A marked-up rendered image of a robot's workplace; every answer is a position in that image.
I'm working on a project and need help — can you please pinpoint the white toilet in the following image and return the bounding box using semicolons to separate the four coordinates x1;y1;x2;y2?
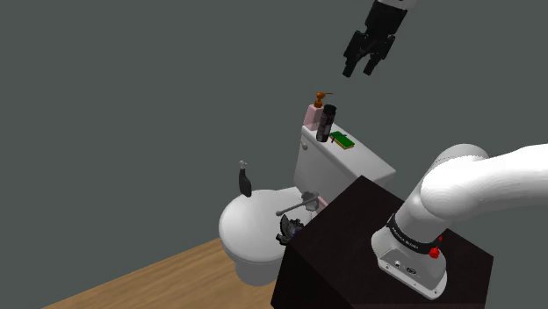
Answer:
218;123;398;287

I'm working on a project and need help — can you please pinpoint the dark robot stand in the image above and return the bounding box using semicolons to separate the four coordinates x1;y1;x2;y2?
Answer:
270;175;494;309

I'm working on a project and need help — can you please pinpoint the pink soap dispenser orange pump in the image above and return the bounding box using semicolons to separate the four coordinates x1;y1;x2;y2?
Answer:
303;91;335;132

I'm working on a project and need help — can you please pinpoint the black spray bottle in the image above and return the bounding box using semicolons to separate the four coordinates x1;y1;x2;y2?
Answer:
237;160;253;198

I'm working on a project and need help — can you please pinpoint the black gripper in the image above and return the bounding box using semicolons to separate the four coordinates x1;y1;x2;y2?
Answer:
342;1;408;79

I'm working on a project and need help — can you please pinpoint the black cylindrical bottle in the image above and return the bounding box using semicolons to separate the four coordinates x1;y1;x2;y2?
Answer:
315;104;337;144

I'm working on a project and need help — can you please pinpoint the green and yellow sponge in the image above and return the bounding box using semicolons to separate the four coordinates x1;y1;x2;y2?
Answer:
329;130;356;151

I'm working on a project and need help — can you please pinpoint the black and blue round object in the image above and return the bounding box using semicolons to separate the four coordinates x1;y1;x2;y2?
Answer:
275;214;306;247

